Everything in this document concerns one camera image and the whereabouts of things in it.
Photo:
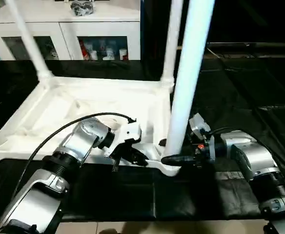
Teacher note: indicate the white compartment tray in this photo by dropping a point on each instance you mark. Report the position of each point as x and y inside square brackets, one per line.
[84, 102]

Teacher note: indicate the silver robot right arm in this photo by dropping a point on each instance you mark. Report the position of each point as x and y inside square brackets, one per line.
[252, 156]

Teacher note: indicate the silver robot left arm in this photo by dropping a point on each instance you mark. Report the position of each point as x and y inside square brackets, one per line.
[74, 141]

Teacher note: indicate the black work mat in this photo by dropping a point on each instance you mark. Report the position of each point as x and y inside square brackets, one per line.
[245, 107]

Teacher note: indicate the small red bottle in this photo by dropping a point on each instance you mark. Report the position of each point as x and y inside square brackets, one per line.
[83, 48]

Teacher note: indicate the long black bar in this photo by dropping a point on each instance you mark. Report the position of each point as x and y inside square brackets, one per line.
[254, 46]

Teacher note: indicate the white glass-door cabinet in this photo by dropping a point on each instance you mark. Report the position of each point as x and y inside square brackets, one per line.
[64, 29]

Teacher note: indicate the silver crumpled object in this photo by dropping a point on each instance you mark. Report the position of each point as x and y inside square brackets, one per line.
[82, 7]

